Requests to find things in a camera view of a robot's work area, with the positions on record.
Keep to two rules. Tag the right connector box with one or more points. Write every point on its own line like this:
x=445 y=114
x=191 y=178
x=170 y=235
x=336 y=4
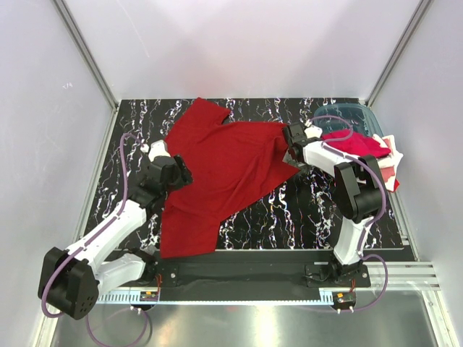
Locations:
x=345 y=300

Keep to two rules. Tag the front aluminium rail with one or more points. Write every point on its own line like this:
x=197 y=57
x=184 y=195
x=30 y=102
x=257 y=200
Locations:
x=408 y=274

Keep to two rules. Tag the connector box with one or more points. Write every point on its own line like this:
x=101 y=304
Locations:
x=345 y=300
x=146 y=296

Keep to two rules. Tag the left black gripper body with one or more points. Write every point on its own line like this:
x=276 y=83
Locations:
x=176 y=180

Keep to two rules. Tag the black marble pattern mat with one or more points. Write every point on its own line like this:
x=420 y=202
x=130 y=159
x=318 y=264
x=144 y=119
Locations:
x=299 y=214

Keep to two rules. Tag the right aluminium frame post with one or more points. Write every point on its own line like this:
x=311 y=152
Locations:
x=410 y=29

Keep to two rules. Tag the clear blue plastic bin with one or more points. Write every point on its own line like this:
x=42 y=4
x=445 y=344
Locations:
x=361 y=118

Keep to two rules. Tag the left aluminium frame post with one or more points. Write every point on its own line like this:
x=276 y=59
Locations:
x=76 y=35

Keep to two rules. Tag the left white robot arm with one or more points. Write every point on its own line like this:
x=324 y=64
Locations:
x=73 y=279

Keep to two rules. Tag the aluminium frame post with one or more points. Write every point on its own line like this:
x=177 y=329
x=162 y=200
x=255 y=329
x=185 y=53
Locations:
x=76 y=35
x=410 y=29

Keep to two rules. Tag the red t-shirt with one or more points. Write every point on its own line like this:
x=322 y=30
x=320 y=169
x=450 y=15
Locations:
x=232 y=165

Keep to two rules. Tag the crimson t-shirt on pile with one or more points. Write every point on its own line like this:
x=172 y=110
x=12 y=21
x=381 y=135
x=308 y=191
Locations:
x=352 y=145

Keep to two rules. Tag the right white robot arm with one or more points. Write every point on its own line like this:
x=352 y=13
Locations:
x=359 y=194

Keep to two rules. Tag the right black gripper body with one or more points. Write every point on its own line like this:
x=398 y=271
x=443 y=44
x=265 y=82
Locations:
x=291 y=141

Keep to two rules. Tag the left connector box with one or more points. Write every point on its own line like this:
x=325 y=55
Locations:
x=146 y=296

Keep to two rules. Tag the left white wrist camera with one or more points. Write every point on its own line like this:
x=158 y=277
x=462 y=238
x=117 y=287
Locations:
x=155 y=149

